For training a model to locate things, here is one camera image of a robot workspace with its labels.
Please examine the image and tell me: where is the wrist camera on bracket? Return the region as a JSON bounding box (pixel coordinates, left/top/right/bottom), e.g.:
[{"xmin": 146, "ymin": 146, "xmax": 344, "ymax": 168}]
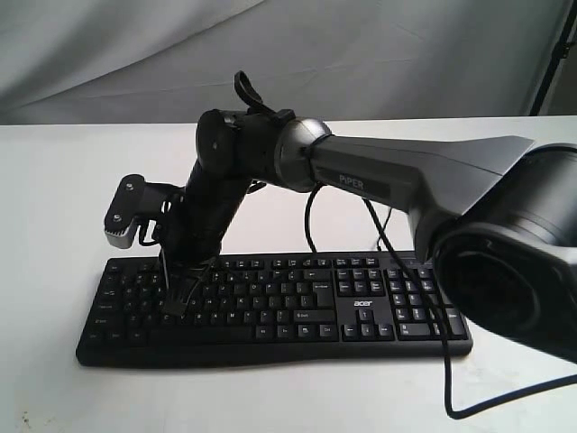
[{"xmin": 104, "ymin": 174, "xmax": 181, "ymax": 249}]

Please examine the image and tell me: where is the grey backdrop cloth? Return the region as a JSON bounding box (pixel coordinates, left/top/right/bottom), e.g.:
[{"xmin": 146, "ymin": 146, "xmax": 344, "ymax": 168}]
[{"xmin": 1, "ymin": 1, "xmax": 570, "ymax": 124}]

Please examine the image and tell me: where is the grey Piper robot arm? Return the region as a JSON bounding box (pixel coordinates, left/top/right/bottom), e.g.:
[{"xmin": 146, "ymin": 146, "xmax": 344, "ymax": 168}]
[{"xmin": 160, "ymin": 109, "xmax": 576, "ymax": 361}]

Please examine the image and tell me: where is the black Acer keyboard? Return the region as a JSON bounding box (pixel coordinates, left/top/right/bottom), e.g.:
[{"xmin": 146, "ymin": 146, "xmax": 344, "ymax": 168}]
[{"xmin": 76, "ymin": 251, "xmax": 473, "ymax": 369}]

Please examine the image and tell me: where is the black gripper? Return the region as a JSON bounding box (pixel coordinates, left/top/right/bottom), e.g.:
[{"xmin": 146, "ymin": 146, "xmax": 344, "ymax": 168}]
[{"xmin": 157, "ymin": 194, "xmax": 243, "ymax": 316}]

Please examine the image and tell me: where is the black tripod stand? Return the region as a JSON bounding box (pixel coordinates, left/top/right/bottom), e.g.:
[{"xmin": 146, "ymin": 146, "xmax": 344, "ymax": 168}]
[{"xmin": 528, "ymin": 1, "xmax": 576, "ymax": 116}]

